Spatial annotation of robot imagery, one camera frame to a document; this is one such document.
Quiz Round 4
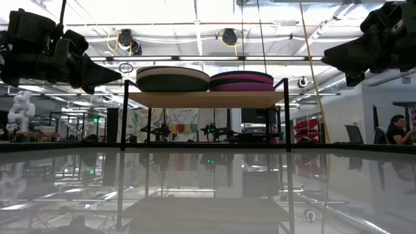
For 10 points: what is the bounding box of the seated person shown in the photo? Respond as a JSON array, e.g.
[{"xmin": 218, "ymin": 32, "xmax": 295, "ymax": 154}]
[{"xmin": 386, "ymin": 114, "xmax": 416, "ymax": 146}]

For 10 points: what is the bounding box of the red storage rack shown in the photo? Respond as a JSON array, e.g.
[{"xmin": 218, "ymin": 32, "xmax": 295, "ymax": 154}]
[{"xmin": 293, "ymin": 118, "xmax": 322, "ymax": 144}]

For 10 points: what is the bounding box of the long ceiling light bar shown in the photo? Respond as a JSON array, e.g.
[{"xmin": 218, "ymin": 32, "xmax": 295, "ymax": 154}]
[{"xmin": 89, "ymin": 55, "xmax": 326, "ymax": 62}]

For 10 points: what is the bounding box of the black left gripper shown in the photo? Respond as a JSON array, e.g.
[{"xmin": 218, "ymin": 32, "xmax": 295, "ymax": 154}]
[{"xmin": 0, "ymin": 51, "xmax": 123, "ymax": 96}]

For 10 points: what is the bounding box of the black ceiling cable reel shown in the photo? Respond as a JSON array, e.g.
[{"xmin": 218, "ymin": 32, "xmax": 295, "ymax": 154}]
[
  {"xmin": 220, "ymin": 27, "xmax": 239, "ymax": 47},
  {"xmin": 116, "ymin": 28, "xmax": 135, "ymax": 48}
]

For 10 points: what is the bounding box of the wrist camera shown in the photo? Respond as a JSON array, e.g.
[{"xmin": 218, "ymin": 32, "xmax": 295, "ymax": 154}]
[
  {"xmin": 53, "ymin": 29, "xmax": 90, "ymax": 68},
  {"xmin": 359, "ymin": 1, "xmax": 407, "ymax": 35}
]

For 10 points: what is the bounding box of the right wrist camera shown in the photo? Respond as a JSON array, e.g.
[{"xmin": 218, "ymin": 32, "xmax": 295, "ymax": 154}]
[{"xmin": 359, "ymin": 1, "xmax": 407, "ymax": 35}]

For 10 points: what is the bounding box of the yellow hanging cable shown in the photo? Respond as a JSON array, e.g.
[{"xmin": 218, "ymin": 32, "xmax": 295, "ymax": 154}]
[{"xmin": 298, "ymin": 0, "xmax": 332, "ymax": 144}]

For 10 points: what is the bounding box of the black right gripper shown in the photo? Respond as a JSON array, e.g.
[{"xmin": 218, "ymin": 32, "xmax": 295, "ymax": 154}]
[{"xmin": 320, "ymin": 28, "xmax": 416, "ymax": 88}]

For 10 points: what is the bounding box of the magenta plate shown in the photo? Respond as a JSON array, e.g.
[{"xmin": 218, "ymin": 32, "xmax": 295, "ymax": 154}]
[
  {"xmin": 211, "ymin": 82, "xmax": 277, "ymax": 92},
  {"xmin": 209, "ymin": 73, "xmax": 275, "ymax": 86}
]

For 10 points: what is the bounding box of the teal plate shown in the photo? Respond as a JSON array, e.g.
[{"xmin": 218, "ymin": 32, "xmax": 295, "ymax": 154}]
[{"xmin": 136, "ymin": 75, "xmax": 211, "ymax": 93}]

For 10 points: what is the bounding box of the black screen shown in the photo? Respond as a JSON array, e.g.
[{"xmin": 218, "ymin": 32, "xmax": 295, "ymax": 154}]
[{"xmin": 240, "ymin": 107, "xmax": 278, "ymax": 125}]

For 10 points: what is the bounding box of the white humanoid robot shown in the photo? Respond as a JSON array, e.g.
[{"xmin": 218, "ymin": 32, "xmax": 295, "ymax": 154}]
[{"xmin": 6, "ymin": 90, "xmax": 36, "ymax": 133}]

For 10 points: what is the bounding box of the dark office chair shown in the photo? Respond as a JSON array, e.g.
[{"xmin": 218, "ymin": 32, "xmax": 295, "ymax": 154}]
[{"xmin": 372, "ymin": 125, "xmax": 389, "ymax": 145}]

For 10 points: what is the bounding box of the black metal table frame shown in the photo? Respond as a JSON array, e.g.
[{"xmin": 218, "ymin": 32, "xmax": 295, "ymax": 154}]
[{"xmin": 48, "ymin": 112, "xmax": 108, "ymax": 143}]

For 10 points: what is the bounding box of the black speaker cabinet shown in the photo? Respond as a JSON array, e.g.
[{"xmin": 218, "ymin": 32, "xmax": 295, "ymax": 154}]
[{"xmin": 106, "ymin": 107, "xmax": 120, "ymax": 143}]

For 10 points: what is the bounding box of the wooden shelf with black frame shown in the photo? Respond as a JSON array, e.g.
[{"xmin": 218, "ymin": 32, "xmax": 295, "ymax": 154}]
[{"xmin": 120, "ymin": 77, "xmax": 293, "ymax": 153}]

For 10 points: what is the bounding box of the black table edge rail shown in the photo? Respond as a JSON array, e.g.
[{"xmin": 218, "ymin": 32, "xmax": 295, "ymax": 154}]
[{"xmin": 0, "ymin": 142, "xmax": 416, "ymax": 154}]

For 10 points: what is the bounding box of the row of colourful cloths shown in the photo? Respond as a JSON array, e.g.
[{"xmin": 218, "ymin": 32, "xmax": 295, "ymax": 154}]
[{"xmin": 170, "ymin": 123, "xmax": 198, "ymax": 135}]

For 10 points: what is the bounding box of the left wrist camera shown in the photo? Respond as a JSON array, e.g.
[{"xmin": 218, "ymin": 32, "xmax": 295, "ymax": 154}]
[{"xmin": 53, "ymin": 29, "xmax": 90, "ymax": 68}]

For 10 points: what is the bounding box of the black hanging ring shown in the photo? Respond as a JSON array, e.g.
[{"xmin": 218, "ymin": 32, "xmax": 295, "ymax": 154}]
[{"xmin": 118, "ymin": 62, "xmax": 135, "ymax": 74}]

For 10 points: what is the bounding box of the cream white plate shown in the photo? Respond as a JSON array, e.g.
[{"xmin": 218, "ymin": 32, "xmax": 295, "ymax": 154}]
[{"xmin": 135, "ymin": 67, "xmax": 211, "ymax": 84}]

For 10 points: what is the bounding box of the thin black hanging cable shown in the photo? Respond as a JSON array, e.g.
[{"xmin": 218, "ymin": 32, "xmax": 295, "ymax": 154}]
[{"xmin": 240, "ymin": 0, "xmax": 245, "ymax": 72}]

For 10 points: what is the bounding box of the grey office chair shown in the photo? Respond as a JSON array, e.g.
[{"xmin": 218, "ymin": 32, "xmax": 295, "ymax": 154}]
[{"xmin": 344, "ymin": 124, "xmax": 365, "ymax": 144}]

